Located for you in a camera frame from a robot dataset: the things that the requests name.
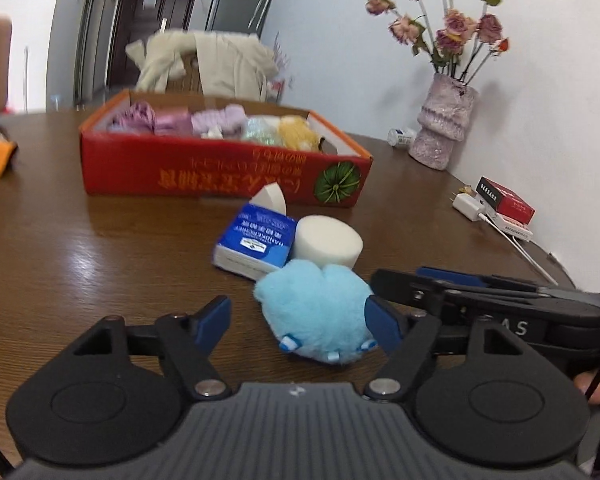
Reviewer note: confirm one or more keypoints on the purple cloth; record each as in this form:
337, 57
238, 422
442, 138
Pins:
132, 117

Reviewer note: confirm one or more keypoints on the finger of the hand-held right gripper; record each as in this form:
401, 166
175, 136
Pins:
455, 276
410, 287

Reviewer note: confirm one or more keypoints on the white flat box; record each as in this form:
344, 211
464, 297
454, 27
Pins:
515, 229

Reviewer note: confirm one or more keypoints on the lilac fluffy towel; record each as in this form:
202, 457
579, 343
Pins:
220, 120

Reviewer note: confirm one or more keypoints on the white umbrella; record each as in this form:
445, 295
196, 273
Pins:
261, 5

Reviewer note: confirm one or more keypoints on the blue tissue pack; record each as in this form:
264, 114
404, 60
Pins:
255, 242

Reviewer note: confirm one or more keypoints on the yellow plush toy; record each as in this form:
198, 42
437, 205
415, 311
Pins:
300, 132

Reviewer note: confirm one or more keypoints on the red flat box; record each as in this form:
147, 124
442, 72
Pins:
510, 200

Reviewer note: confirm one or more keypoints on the white pill bottle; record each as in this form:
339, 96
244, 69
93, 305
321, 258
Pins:
401, 137

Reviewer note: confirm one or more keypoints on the pink textured vase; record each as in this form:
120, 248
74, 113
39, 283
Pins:
442, 120

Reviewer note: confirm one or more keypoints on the light blue plush toy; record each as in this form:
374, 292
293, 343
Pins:
315, 310

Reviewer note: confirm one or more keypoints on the glass sliding door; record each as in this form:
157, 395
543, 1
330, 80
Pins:
95, 30

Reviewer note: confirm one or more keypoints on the dried pink roses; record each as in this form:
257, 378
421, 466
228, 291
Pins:
452, 25

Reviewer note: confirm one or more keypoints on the white foam cylinder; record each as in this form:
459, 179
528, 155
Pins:
325, 242

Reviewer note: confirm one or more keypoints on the dark brown entrance door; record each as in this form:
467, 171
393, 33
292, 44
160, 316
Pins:
150, 10

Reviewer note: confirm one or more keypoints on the white charger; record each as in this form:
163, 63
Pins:
469, 206

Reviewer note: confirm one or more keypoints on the person's right hand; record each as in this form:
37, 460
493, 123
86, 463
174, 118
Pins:
597, 385

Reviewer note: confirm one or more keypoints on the beige coat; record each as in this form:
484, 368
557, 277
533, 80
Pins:
220, 62

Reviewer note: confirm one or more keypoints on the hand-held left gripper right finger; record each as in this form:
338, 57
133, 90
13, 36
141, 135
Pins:
382, 327

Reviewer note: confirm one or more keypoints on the red orange cardboard box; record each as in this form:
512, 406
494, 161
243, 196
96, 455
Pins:
205, 170

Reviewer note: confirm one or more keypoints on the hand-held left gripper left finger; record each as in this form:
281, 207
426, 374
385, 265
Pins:
215, 321

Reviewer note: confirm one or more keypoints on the wooden chair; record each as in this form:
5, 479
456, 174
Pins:
187, 80

